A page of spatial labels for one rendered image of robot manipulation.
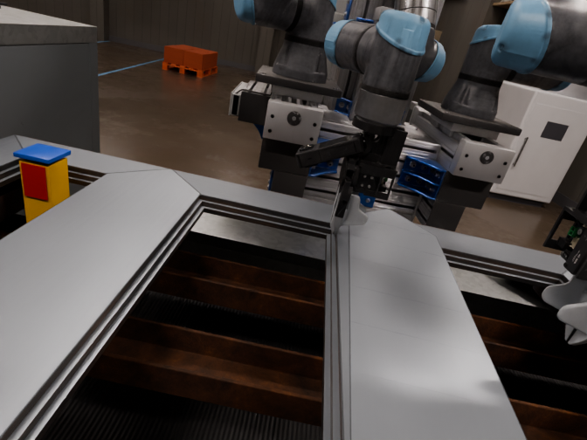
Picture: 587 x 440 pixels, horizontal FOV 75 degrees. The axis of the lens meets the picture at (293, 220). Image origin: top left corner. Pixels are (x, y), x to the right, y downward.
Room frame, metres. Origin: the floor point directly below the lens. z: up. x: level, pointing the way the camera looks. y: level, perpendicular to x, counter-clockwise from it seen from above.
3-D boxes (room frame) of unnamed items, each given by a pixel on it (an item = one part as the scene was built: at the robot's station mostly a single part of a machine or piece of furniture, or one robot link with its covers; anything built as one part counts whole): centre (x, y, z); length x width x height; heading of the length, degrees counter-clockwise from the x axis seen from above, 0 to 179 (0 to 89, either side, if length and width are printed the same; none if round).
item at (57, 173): (0.59, 0.44, 0.78); 0.05 x 0.05 x 0.19; 1
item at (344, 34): (0.72, -0.05, 1.15); 0.11 x 0.11 x 0.08; 33
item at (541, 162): (4.25, -2.20, 0.79); 0.80 x 0.68 x 1.58; 6
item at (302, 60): (1.13, 0.07, 1.09); 0.15 x 0.15 x 0.10
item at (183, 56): (7.83, 2.60, 0.20); 1.15 x 0.85 x 0.40; 7
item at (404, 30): (0.63, -0.09, 1.15); 0.09 x 0.08 x 0.11; 33
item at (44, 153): (0.59, 0.44, 0.88); 0.06 x 0.06 x 0.02; 1
